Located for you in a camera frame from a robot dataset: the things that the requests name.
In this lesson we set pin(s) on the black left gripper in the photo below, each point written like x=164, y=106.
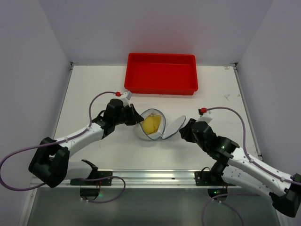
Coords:
x=129, y=114

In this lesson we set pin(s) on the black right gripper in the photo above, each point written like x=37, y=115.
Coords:
x=189, y=129

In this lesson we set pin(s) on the yellow bra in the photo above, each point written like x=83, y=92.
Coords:
x=151, y=124

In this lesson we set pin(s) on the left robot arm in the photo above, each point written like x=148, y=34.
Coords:
x=51, y=162

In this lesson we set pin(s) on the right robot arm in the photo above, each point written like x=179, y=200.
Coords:
x=235, y=166

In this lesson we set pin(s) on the red plastic tray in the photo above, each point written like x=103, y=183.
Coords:
x=160, y=73

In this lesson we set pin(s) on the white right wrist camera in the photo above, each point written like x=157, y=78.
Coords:
x=204, y=115

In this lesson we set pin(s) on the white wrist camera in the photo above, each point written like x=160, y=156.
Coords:
x=204, y=115
x=125, y=98

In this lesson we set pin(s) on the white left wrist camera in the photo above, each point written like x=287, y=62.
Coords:
x=125, y=98

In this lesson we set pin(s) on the aluminium frame rail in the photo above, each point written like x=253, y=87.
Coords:
x=150, y=177

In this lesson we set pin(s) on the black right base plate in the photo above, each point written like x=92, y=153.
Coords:
x=203, y=178

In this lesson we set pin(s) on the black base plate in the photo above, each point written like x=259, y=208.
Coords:
x=103, y=177
x=203, y=178

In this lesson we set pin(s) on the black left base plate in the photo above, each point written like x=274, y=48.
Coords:
x=103, y=177

